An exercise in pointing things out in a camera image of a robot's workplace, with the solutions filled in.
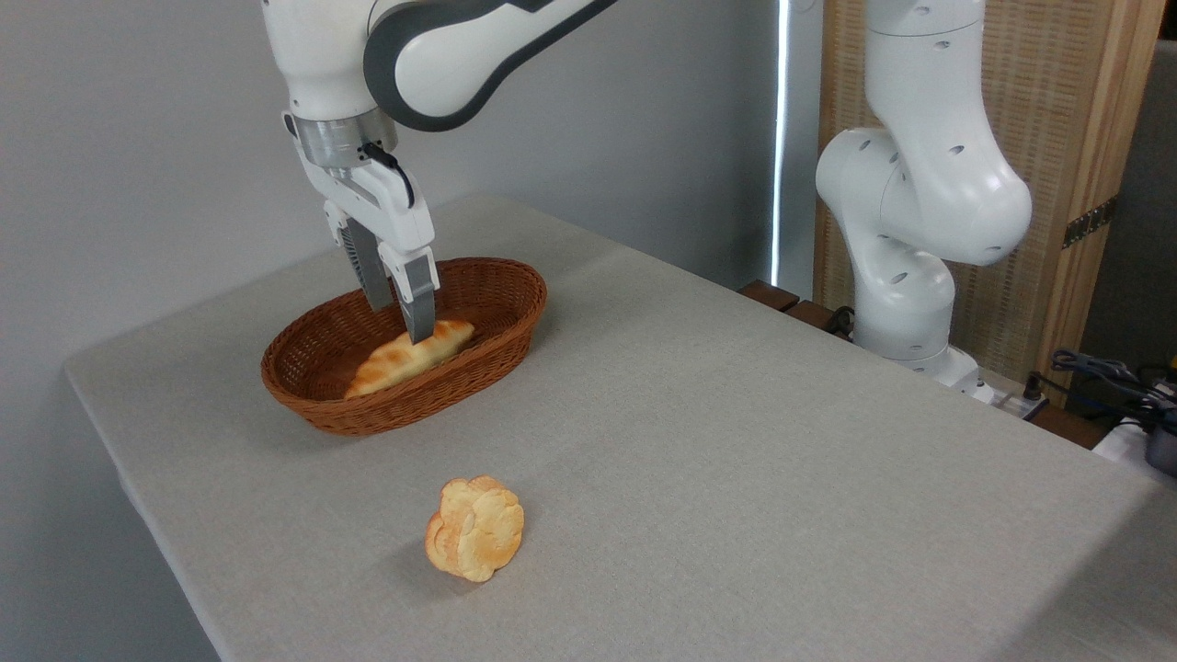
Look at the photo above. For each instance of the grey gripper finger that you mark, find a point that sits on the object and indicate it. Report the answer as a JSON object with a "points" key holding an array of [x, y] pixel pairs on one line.
{"points": [[370, 271], [420, 299]]}

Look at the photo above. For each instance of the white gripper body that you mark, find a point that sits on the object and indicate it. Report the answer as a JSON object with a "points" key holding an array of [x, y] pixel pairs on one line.
{"points": [[382, 207]]}

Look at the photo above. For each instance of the long braided bread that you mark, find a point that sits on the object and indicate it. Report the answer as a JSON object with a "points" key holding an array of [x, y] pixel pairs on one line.
{"points": [[405, 359]]}

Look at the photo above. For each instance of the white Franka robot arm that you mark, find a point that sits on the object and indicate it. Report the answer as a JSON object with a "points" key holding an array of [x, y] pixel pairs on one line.
{"points": [[919, 193]]}

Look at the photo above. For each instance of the brown wicker basket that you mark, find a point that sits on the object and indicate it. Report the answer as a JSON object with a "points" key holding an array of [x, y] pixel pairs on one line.
{"points": [[322, 368]]}

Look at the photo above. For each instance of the round flower-shaped bread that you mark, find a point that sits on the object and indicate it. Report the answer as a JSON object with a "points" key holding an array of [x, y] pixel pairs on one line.
{"points": [[475, 529]]}

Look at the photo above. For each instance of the grey tablecloth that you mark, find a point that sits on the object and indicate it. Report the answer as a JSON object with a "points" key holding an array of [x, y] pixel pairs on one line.
{"points": [[736, 478]]}

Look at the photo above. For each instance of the wooden woven folding screen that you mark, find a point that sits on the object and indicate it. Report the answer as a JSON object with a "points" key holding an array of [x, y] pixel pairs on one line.
{"points": [[1057, 110]]}

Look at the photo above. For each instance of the brass screen hinge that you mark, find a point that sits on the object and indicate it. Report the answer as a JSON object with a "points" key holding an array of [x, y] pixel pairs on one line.
{"points": [[1090, 222]]}

